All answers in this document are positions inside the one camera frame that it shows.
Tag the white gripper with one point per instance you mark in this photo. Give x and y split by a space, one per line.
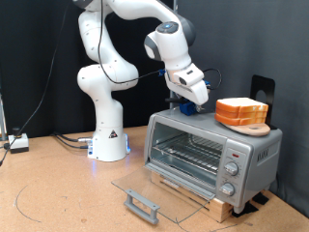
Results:
193 93

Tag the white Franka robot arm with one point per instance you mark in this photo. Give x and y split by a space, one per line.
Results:
106 129

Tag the metal oven rack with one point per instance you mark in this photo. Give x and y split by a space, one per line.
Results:
193 154

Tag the silver oven knob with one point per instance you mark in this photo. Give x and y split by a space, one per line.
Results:
231 168
227 189

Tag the silver toaster oven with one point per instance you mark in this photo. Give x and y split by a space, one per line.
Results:
257 154

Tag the black tape piece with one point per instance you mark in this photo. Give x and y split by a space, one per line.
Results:
260 198

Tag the grey metal pole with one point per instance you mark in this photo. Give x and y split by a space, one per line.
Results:
173 96

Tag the round wooden board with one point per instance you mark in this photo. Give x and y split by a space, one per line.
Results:
254 130

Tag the black metal bookend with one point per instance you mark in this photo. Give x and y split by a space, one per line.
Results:
257 83

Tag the grey curtain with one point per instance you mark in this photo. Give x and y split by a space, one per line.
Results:
241 38

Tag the wooden slatted block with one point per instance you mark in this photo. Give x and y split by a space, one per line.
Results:
222 209

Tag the black curtain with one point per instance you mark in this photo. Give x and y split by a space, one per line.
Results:
32 48

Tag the grey box black button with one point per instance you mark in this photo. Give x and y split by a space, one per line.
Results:
18 143

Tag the thin metal stand leg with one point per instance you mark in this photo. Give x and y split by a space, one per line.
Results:
2 119

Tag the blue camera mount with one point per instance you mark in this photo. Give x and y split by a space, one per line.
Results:
207 85

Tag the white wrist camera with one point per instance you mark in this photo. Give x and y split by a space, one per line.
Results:
190 75

